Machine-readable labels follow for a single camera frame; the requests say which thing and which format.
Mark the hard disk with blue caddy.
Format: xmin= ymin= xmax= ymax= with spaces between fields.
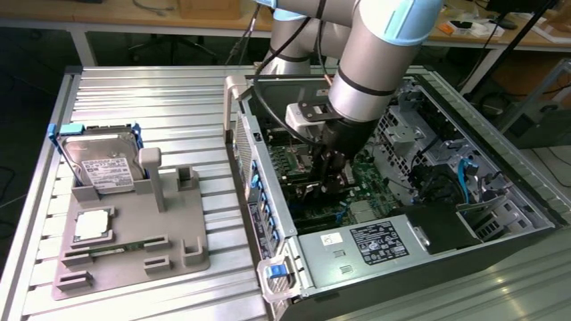
xmin=47 ymin=122 xmax=148 ymax=195

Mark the green RAM stick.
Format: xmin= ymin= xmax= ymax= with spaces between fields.
xmin=88 ymin=241 xmax=148 ymax=257

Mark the silver finned chipset heatsink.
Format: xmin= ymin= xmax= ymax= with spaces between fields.
xmin=350 ymin=200 xmax=380 ymax=223

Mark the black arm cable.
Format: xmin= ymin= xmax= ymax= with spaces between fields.
xmin=249 ymin=0 xmax=331 ymax=146

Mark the silver CPU chip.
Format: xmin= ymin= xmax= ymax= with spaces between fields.
xmin=72 ymin=210 xmax=112 ymax=241

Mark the low profile Nvidia graphics card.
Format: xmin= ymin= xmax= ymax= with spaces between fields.
xmin=284 ymin=179 xmax=358 ymax=203

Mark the black silver PC case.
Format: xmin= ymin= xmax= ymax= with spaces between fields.
xmin=221 ymin=72 xmax=566 ymax=321

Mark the silver perforated disk bay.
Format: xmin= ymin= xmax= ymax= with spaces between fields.
xmin=374 ymin=82 xmax=451 ymax=168

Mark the green Dell motherboard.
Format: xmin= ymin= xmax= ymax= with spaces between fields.
xmin=267 ymin=133 xmax=406 ymax=235

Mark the wooden top white frame desk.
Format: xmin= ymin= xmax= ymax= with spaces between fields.
xmin=422 ymin=6 xmax=571 ymax=98
xmin=0 ymin=0 xmax=276 ymax=68

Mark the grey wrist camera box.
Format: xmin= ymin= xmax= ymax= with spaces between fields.
xmin=284 ymin=100 xmax=340 ymax=134

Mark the blue SATA wire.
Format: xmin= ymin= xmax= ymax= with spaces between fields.
xmin=455 ymin=154 xmax=479 ymax=205

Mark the silver power supply unit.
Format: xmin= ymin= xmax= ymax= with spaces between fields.
xmin=296 ymin=213 xmax=434 ymax=290

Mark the grey printed parts rack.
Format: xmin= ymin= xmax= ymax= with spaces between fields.
xmin=49 ymin=146 xmax=211 ymax=302

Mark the black and white device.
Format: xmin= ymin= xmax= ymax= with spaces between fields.
xmin=448 ymin=19 xmax=503 ymax=37

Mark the black plastic air shroud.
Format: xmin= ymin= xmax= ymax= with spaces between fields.
xmin=396 ymin=204 xmax=486 ymax=257

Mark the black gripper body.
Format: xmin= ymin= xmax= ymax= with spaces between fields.
xmin=316 ymin=117 xmax=382 ymax=160

